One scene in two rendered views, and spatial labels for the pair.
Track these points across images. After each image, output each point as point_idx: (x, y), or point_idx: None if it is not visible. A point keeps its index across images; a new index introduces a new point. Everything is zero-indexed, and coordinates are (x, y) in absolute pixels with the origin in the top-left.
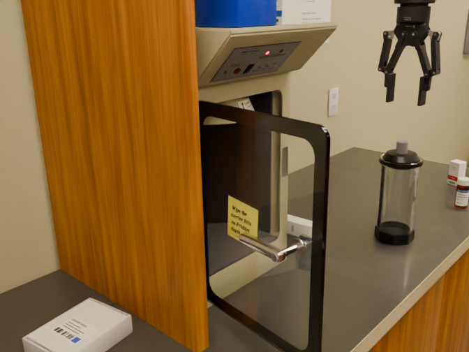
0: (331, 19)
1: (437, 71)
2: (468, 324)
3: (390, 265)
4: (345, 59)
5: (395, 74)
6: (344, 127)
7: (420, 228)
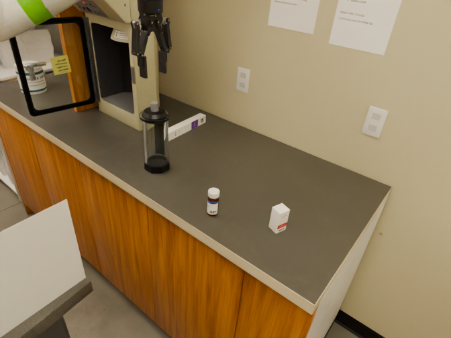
0: (395, 29)
1: (131, 51)
2: (205, 310)
3: (120, 158)
4: (415, 86)
5: (164, 53)
6: (392, 160)
7: (170, 180)
